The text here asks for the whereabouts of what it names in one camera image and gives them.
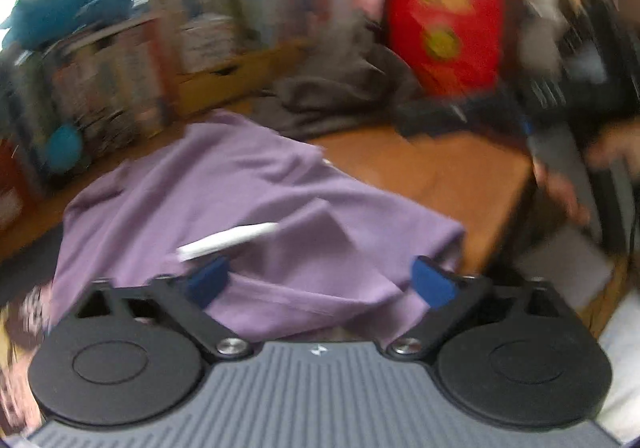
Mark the wooden drawer organizer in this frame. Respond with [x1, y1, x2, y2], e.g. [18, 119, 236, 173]
[172, 43, 301, 116]

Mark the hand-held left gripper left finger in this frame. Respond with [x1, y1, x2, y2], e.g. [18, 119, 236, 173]
[72, 255, 253, 361]

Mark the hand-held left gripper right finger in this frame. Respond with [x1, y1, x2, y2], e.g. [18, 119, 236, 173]
[387, 255, 571, 361]

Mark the round blue plush ball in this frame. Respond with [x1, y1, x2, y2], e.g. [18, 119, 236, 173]
[42, 123, 85, 174]

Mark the row of small thin books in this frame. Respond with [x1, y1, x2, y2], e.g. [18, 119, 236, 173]
[165, 0, 321, 74]

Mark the grey-brown garment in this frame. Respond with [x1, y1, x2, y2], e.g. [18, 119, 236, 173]
[250, 18, 426, 141]

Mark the red box with gold print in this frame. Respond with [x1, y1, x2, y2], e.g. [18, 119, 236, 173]
[382, 0, 506, 99]

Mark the row of tall books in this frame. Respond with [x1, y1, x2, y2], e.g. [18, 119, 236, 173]
[0, 28, 176, 209]

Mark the person's right hand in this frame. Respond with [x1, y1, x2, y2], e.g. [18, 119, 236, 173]
[532, 120, 640, 226]

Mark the purple shirt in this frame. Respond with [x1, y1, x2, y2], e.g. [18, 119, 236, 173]
[47, 110, 466, 344]

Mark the white paper tag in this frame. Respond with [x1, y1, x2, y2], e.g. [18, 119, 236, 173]
[177, 222, 280, 263]

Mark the cartoon printed mat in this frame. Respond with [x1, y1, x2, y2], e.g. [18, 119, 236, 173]
[0, 285, 53, 344]

